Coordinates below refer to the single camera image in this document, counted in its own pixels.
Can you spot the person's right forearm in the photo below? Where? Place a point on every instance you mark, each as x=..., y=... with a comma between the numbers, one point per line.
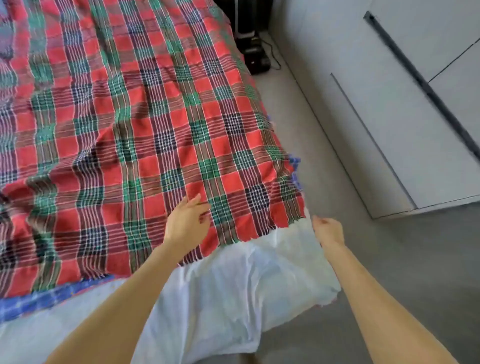
x=382, y=315

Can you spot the red green plaid cloth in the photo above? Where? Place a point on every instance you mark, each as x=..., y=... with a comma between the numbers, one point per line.
x=112, y=112

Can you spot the person's left forearm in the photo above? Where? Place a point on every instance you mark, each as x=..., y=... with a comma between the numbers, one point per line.
x=112, y=322

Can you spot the blue checked cloth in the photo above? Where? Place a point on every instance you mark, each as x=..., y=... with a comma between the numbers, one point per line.
x=30, y=304

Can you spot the person's left hand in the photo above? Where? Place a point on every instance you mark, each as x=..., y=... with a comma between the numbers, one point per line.
x=186, y=223

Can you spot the black white standing device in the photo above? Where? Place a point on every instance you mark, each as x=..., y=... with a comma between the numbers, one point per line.
x=256, y=56

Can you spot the white wardrobe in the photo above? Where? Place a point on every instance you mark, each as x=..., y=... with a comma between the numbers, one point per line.
x=390, y=112

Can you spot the white bed sheet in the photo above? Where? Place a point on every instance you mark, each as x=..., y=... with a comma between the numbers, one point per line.
x=225, y=300

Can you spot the person's right hand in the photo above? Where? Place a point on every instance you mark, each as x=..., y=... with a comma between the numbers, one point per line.
x=328, y=231

